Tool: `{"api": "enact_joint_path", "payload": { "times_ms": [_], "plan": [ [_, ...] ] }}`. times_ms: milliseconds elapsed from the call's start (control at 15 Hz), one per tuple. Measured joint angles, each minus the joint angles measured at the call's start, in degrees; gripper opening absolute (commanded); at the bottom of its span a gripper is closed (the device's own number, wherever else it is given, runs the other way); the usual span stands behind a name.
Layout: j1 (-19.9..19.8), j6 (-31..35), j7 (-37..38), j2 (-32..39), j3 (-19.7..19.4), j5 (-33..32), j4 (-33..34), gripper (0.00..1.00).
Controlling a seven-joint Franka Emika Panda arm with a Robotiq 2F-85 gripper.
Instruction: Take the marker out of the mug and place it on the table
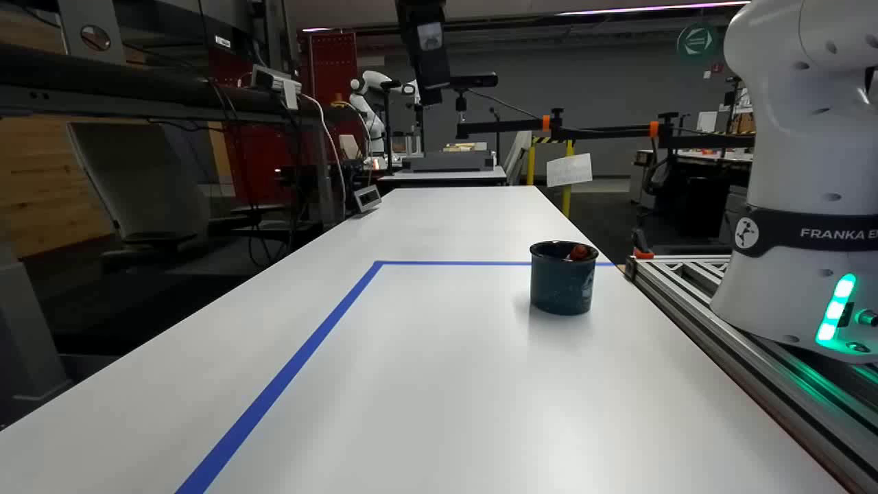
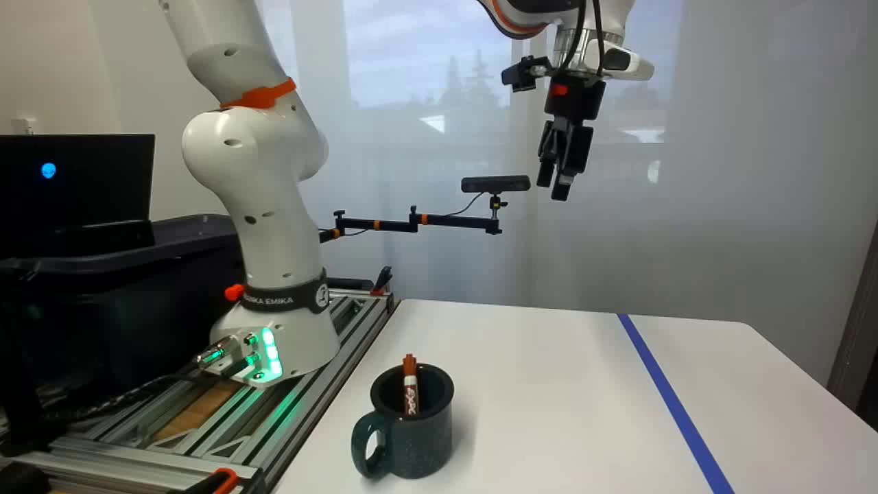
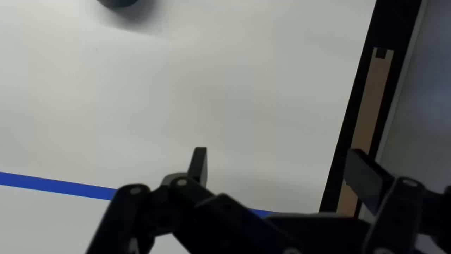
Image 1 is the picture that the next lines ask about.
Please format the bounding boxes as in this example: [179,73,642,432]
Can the black equipment cart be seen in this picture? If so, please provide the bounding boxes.
[637,147,757,247]

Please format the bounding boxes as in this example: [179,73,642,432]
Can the black camera bar on stand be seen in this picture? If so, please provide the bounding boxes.
[447,73,503,121]

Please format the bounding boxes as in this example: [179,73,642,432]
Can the white power strip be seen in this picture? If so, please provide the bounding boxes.
[249,64,304,114]

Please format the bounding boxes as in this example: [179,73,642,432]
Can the black boom bar orange clamps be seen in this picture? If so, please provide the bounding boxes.
[456,108,757,151]

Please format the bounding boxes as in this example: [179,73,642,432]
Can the white paper sign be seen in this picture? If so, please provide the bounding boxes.
[544,151,596,193]

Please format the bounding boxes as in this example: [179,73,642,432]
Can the aluminium rail frame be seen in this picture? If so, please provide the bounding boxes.
[622,254,878,494]

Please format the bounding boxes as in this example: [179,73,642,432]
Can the wooden panel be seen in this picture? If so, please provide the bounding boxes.
[0,115,118,262]

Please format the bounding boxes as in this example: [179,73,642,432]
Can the red tool cabinet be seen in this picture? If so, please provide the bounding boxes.
[299,26,363,115]

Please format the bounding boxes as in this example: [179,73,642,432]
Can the white background table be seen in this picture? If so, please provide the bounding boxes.
[375,162,510,193]

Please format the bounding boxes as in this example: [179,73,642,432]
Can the white cable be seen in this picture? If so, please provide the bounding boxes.
[299,90,356,221]

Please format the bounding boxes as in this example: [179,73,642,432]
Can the dark blue mug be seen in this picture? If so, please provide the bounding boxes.
[528,240,602,318]

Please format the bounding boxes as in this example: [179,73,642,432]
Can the yellow post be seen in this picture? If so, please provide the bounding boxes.
[524,136,541,191]
[561,136,580,221]

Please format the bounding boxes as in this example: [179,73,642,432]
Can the grey machine housing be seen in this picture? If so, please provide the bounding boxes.
[0,240,71,425]

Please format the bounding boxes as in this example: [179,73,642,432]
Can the black shelf beam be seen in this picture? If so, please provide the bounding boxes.
[0,41,318,130]

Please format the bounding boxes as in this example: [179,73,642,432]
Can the small grey display device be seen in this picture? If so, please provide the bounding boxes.
[352,182,385,217]

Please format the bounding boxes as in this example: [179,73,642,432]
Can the green round sign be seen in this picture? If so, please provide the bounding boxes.
[674,22,728,68]

